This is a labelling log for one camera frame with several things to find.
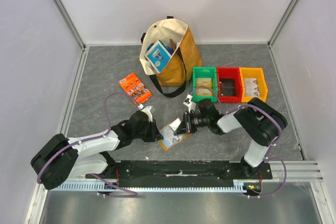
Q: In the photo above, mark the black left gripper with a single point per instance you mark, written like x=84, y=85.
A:
x=155, y=135

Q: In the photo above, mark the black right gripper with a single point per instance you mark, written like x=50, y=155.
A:
x=188, y=122

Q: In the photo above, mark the mustard leather card holder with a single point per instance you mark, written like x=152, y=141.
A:
x=174, y=124

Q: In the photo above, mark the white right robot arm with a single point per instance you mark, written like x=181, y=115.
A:
x=261, y=122

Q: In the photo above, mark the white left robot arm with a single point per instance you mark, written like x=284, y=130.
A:
x=62, y=158

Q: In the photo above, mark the gold VIP card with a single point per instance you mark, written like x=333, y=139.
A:
x=202, y=92

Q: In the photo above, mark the black VIP card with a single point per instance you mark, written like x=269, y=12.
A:
x=227, y=87

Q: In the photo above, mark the orange screw assortment box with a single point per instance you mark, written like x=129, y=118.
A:
x=135, y=88

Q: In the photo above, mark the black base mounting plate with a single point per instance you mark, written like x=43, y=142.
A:
x=131, y=170

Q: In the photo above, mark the red plastic bin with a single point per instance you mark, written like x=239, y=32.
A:
x=233, y=73

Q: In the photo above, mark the green plastic bin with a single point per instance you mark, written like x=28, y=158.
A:
x=205, y=72

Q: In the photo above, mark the tan canvas tote bag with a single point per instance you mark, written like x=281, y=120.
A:
x=172, y=79

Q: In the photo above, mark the blue razor package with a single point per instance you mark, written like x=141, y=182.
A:
x=158, y=55

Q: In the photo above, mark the yellow plastic bin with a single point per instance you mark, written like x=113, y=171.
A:
x=258, y=73

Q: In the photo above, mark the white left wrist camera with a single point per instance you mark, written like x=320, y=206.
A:
x=147, y=110

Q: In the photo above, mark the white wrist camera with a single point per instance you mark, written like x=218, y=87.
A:
x=147, y=110
x=188, y=102

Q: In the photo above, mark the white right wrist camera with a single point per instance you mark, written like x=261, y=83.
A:
x=188, y=102

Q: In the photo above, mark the grey slotted cable duct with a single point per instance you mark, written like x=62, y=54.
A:
x=229, y=186

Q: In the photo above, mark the left aluminium frame post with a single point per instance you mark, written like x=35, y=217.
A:
x=69, y=23

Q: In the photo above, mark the aluminium corner frame post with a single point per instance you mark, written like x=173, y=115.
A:
x=281, y=24

